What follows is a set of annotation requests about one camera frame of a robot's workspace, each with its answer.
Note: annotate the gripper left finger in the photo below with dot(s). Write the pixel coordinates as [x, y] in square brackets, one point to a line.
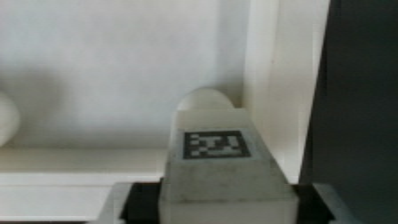
[130, 205]

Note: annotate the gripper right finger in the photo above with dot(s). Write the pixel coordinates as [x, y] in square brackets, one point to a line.
[322, 208]

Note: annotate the white leg with tag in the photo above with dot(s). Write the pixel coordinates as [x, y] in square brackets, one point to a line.
[224, 187]

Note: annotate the white square tabletop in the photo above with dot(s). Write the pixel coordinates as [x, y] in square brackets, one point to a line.
[103, 59]

